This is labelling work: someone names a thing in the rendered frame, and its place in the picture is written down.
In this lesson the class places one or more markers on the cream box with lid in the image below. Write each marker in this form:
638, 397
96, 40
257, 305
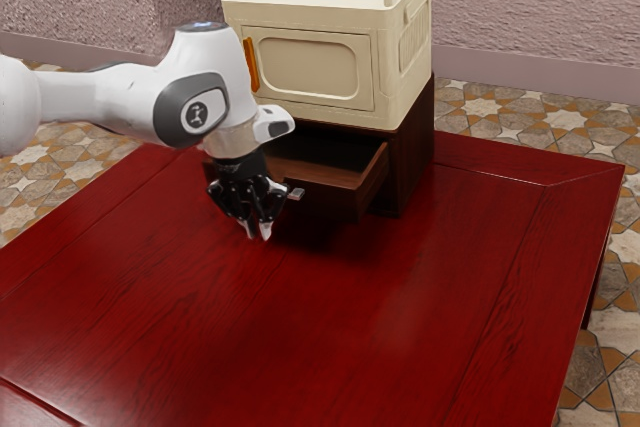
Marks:
330, 42

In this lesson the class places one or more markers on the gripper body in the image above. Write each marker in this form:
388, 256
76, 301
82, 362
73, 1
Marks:
240, 169

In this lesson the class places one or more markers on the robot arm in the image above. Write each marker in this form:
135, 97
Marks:
115, 92

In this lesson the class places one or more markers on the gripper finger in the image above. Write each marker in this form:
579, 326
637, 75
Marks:
235, 207
267, 212

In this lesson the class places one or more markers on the dark wooden cabinet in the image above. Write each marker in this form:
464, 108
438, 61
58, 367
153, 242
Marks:
412, 147

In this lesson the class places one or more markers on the open wooden drawer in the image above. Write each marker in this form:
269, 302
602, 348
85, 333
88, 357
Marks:
330, 177

